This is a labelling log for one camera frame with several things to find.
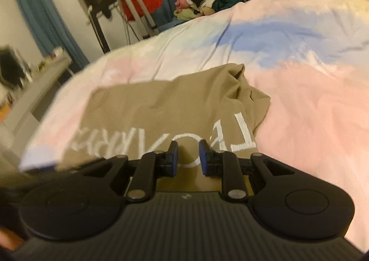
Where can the group of cosmetic bottles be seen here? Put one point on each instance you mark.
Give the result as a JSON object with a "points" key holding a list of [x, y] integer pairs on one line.
{"points": [[46, 62]]}

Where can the wavy frame mirror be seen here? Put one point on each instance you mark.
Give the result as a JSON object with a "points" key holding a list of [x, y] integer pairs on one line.
{"points": [[10, 67]]}

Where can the tan printed sweatshirt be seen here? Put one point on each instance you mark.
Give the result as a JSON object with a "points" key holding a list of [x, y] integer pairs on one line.
{"points": [[161, 105]]}

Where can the white black chair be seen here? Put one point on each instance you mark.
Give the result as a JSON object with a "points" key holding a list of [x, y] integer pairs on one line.
{"points": [[99, 30]]}

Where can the pastel pink blue duvet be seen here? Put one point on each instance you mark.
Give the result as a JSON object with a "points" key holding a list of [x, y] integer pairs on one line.
{"points": [[288, 76]]}

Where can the narrow blue curtain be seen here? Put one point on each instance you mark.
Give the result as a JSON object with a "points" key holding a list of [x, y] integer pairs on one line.
{"points": [[34, 4]]}

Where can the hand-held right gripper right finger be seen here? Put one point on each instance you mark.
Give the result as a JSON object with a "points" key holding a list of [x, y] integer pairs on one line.
{"points": [[202, 160]]}

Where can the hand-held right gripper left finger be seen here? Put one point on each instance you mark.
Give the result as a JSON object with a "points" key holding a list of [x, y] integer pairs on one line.
{"points": [[173, 160]]}

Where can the white vanity desk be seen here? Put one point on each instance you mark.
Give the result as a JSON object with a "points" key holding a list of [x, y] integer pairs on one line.
{"points": [[37, 88]]}

